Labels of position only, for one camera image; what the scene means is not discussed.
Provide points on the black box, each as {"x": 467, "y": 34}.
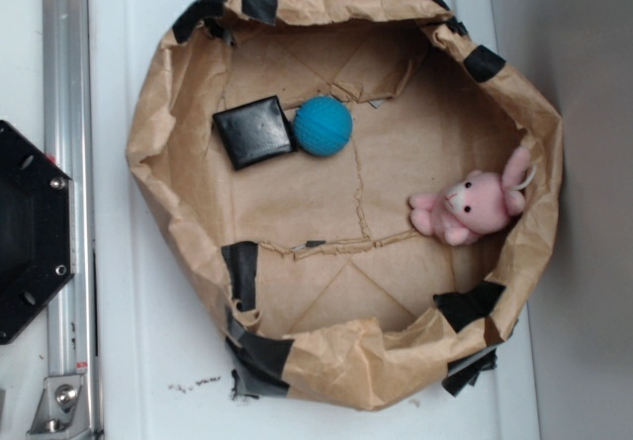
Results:
{"x": 254, "y": 132}

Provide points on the brown paper bag container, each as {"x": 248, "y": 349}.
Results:
{"x": 310, "y": 266}

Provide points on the blue textured ball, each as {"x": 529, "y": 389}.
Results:
{"x": 323, "y": 126}

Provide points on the pink plush bunny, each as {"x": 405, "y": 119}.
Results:
{"x": 481, "y": 204}

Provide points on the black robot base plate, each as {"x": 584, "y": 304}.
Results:
{"x": 36, "y": 257}

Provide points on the aluminium frame rail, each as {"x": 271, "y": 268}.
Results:
{"x": 72, "y": 332}

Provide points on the metal corner bracket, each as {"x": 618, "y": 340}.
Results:
{"x": 63, "y": 411}

